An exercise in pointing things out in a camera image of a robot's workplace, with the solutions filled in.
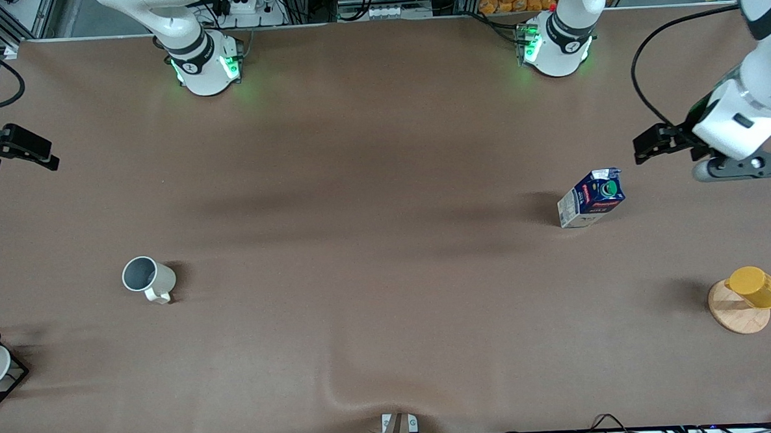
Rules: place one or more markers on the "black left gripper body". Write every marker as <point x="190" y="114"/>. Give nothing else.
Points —
<point x="683" y="136"/>

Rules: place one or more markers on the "brown table cloth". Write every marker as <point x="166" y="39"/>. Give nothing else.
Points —
<point x="374" y="256"/>

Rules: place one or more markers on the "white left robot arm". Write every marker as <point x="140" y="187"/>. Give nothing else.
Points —
<point x="760" y="89"/>

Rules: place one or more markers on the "aluminium frame profile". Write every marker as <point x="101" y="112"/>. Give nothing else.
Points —
<point x="25" y="17"/>

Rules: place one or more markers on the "grey metal table bracket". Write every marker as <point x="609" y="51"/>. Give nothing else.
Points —
<point x="399" y="430"/>

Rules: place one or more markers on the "small white power strip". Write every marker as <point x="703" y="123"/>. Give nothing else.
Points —
<point x="395" y="11"/>

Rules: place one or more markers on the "white power strip with plugs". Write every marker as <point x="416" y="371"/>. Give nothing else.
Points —
<point x="249" y="11"/>

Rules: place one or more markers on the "yellow plastic cup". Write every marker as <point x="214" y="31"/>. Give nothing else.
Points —
<point x="756" y="287"/>

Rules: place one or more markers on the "blue white milk carton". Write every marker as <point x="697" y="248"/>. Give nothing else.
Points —
<point x="592" y="199"/>

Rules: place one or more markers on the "round wooden cup stand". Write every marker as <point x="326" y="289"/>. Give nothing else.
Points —
<point x="738" y="315"/>

